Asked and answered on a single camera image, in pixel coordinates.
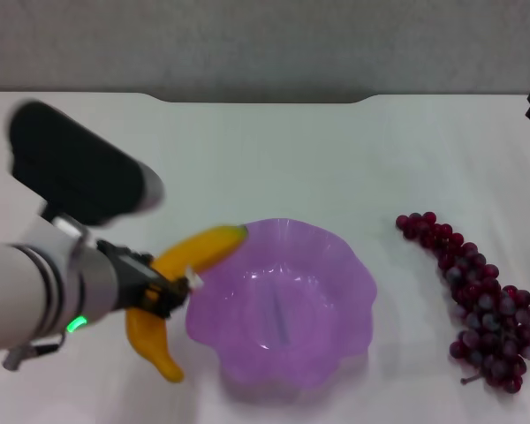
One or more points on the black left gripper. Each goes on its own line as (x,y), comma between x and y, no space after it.
(130,282)

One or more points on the yellow toy banana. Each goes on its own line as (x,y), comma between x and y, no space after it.
(199,252)

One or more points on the dark red grape bunch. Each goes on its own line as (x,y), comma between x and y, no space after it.
(481,305)

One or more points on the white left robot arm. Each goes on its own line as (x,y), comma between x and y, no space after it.
(26,291)

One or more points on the purple scalloped plastic plate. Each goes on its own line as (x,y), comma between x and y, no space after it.
(282,309)

